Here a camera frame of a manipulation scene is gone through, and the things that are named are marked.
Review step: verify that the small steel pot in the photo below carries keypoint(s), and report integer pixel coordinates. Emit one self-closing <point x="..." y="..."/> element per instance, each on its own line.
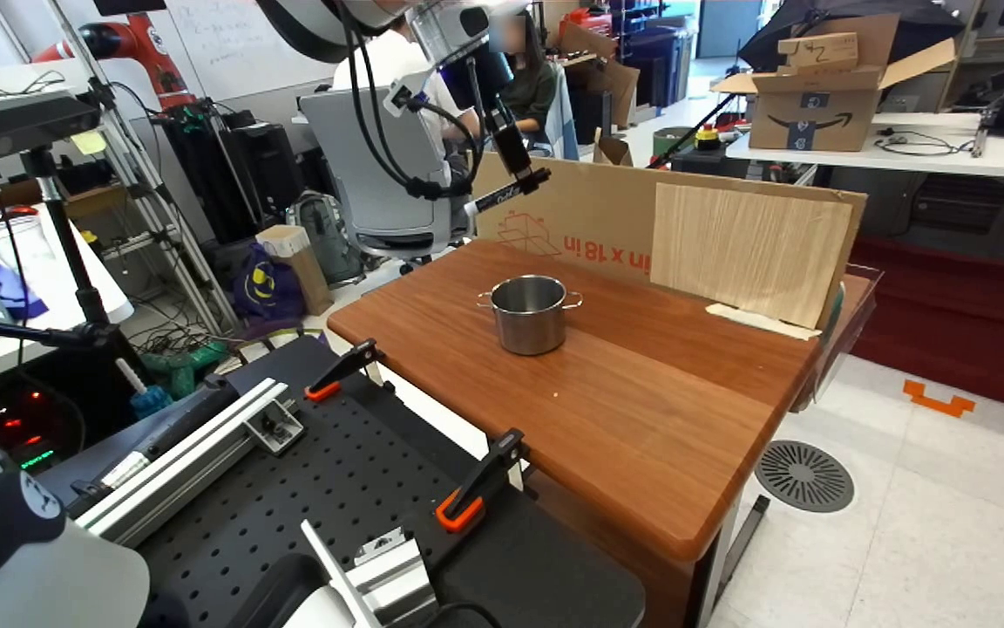
<point x="532" y="311"/>

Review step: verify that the aluminium extrusion rail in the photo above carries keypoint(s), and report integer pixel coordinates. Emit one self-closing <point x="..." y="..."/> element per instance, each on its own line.
<point x="179" y="477"/>
<point x="386" y="589"/>

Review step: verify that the round floor drain cover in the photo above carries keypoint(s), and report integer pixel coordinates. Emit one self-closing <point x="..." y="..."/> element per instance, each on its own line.
<point x="808" y="477"/>

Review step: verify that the black orange clamp near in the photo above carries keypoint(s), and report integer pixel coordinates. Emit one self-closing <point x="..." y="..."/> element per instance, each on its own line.
<point x="468" y="502"/>

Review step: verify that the seated person in background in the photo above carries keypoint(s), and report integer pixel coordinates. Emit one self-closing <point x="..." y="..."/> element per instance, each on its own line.
<point x="532" y="90"/>

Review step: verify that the black perforated breadboard table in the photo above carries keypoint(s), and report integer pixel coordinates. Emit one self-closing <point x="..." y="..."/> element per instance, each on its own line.
<point x="227" y="553"/>

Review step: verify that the black orange clamp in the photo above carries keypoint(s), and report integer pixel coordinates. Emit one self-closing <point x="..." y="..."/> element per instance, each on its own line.
<point x="342" y="368"/>
<point x="468" y="502"/>

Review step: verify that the white office desk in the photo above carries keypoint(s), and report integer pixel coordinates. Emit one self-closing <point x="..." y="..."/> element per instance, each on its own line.
<point x="927" y="173"/>

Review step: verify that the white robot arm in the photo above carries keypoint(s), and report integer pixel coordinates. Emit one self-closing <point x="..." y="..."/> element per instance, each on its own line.
<point x="445" y="34"/>

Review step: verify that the wooden desk with metal legs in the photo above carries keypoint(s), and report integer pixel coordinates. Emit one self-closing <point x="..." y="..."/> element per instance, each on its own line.
<point x="644" y="427"/>

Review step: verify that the open Amazon cardboard box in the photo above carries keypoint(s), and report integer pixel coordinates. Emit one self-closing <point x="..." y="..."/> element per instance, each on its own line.
<point x="832" y="83"/>

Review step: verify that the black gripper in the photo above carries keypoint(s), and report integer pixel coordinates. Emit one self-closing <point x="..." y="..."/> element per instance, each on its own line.
<point x="508" y="142"/>

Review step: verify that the black orange clamp far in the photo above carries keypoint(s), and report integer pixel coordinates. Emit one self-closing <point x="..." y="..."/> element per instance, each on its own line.
<point x="342" y="368"/>

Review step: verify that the cardboard barrier wall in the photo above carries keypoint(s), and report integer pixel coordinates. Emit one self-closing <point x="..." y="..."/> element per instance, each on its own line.
<point x="758" y="253"/>

